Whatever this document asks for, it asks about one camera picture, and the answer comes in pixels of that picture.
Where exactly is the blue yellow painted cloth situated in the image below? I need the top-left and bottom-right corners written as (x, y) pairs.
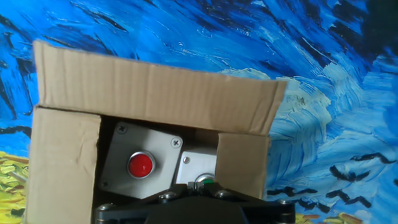
top-left (0, 0), bottom-right (398, 224)

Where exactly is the grey red button switch box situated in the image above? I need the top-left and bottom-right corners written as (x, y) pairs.
top-left (98, 121), bottom-right (184, 200)

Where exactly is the grey green button switch box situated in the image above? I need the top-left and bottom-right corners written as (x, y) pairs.
top-left (174, 150), bottom-right (218, 188)

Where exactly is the brown cardboard box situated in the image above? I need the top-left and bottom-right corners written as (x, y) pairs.
top-left (22, 39), bottom-right (289, 224)

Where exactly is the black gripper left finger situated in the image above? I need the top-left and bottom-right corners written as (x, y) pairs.
top-left (95, 182), bottom-right (189, 224)

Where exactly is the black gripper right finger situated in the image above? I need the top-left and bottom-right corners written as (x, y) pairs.
top-left (204, 182), bottom-right (296, 224)

